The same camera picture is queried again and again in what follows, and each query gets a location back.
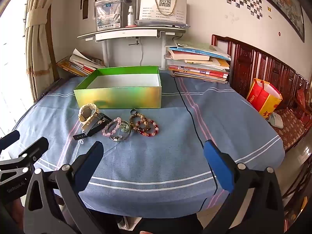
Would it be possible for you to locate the white cable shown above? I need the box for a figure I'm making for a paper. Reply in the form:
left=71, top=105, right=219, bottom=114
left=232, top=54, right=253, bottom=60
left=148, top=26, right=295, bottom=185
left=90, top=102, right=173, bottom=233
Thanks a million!
left=139, top=38, right=145, bottom=66

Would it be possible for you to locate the pale green cloth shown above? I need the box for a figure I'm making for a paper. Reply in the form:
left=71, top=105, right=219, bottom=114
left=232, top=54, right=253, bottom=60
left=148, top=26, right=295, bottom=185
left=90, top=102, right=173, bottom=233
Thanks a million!
left=267, top=112, right=284, bottom=129

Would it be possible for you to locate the clear plastic storage box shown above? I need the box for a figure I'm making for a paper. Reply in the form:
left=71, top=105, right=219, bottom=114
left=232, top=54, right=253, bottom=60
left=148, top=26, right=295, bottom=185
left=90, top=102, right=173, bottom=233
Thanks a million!
left=94, top=0, right=126, bottom=32

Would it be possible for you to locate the blue striped cloth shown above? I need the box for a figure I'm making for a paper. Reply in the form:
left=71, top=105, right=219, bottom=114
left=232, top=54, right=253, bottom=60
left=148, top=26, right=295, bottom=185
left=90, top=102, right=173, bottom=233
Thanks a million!
left=10, top=72, right=285, bottom=218

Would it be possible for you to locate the black wristwatch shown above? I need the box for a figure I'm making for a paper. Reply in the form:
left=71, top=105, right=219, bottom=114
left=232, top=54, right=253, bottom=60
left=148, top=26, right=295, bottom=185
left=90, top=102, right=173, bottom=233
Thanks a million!
left=73, top=113, right=113, bottom=141

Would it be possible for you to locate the beige curtain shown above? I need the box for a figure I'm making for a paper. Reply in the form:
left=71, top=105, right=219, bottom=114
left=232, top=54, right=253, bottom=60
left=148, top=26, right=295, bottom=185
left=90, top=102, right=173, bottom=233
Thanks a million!
left=24, top=0, right=58, bottom=101

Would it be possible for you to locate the tall stack of books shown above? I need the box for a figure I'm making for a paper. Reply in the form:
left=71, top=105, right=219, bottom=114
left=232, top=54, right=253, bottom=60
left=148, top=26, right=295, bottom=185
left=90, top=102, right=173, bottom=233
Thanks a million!
left=164, top=43, right=231, bottom=84

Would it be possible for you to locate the framed wall picture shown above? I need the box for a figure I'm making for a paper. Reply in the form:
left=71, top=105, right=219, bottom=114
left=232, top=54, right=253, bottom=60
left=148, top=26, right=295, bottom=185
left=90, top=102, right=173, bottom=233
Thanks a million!
left=245, top=0, right=305, bottom=43

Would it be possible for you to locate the red and pink bead bracelet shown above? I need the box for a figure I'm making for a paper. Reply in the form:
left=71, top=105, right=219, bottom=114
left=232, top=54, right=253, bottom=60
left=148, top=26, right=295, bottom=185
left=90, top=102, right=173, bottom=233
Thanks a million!
left=134, top=119, right=159, bottom=138

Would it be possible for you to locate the carved wooden bench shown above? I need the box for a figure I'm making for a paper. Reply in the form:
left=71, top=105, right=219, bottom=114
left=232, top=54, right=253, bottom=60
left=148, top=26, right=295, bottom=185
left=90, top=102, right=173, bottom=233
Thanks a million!
left=211, top=35, right=312, bottom=152

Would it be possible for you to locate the white paper bag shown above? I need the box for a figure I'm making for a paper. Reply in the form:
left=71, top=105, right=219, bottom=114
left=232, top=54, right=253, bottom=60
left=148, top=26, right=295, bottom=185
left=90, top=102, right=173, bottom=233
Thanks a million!
left=139, top=0, right=188, bottom=22

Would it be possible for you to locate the patterned seat cushion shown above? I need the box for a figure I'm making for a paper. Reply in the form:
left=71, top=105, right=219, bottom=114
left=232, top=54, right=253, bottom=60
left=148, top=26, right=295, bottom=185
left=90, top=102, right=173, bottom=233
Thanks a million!
left=270, top=107, right=312, bottom=152

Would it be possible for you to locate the brown wall decal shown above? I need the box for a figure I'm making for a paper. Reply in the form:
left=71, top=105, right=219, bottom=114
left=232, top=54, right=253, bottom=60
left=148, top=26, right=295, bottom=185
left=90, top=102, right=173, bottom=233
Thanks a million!
left=80, top=0, right=98, bottom=20

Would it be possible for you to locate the black cable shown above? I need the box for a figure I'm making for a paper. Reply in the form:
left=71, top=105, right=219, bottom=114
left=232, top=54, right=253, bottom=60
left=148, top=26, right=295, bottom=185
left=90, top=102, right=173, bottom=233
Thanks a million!
left=173, top=76, right=218, bottom=212

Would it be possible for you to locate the wooden chair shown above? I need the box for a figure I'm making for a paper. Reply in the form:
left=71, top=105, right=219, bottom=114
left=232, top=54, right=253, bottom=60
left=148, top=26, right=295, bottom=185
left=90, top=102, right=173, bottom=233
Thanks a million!
left=284, top=161, right=312, bottom=227

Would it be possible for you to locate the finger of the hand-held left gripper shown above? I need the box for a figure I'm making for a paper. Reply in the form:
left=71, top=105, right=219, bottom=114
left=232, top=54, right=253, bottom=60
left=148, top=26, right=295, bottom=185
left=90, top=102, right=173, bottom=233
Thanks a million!
left=0, top=130, right=20, bottom=152
left=0, top=136, right=50, bottom=184

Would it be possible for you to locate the cream wristwatch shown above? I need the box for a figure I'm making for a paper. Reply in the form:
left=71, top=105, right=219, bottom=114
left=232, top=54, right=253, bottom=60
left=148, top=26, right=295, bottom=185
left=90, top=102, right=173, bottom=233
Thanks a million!
left=78, top=104, right=106, bottom=131

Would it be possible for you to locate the yellow and red shopping bag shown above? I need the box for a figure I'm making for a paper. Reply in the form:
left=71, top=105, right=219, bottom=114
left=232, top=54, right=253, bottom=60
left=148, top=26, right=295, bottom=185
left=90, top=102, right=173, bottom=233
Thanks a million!
left=246, top=78, right=283, bottom=119

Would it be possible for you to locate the leaning stack of thin books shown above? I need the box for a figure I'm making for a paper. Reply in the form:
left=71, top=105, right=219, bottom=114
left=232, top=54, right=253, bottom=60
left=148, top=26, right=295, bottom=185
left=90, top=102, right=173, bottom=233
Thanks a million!
left=57, top=49, right=106, bottom=77

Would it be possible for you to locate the white spray bottle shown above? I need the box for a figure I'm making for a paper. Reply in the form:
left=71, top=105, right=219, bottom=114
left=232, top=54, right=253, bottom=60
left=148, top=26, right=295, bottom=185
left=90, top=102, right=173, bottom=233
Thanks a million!
left=127, top=5, right=134, bottom=26

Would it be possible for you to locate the shiny green cardboard box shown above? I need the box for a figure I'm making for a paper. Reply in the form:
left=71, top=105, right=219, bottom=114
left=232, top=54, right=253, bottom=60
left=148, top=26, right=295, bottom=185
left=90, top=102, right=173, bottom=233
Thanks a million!
left=74, top=66, right=162, bottom=109

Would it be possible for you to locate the silver charm bangle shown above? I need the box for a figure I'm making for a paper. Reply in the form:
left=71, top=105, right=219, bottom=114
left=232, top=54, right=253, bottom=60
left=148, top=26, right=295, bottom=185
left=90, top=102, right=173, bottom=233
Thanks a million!
left=107, top=120, right=132, bottom=142

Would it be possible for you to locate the white desk shelf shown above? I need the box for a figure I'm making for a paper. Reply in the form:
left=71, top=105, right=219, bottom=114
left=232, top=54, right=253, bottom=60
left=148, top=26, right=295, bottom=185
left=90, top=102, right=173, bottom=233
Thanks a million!
left=77, top=26, right=188, bottom=71

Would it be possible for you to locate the brown bead bracelet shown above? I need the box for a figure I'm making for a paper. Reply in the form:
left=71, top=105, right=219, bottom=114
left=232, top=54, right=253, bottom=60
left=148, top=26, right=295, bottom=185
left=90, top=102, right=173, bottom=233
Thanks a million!
left=129, top=114, right=150, bottom=131

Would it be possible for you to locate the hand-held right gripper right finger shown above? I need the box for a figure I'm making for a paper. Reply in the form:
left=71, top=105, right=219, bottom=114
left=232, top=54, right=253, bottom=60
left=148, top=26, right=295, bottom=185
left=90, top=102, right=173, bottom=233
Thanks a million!
left=202, top=140, right=285, bottom=234

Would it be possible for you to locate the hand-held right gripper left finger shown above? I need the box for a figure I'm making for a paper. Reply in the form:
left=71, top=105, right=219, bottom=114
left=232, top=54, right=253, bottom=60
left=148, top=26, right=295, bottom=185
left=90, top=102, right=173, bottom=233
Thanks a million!
left=23, top=141, right=105, bottom=234

